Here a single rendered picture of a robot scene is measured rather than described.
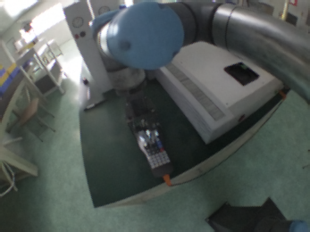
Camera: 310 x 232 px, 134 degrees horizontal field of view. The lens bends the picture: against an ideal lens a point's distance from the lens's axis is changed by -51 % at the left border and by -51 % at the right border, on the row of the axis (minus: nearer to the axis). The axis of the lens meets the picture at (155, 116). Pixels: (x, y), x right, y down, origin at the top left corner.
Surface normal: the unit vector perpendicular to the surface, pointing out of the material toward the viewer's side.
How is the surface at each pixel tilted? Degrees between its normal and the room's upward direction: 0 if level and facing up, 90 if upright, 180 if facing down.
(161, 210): 0
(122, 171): 0
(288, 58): 85
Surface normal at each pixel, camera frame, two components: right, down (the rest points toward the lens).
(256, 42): -0.83, 0.47
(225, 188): -0.14, -0.58
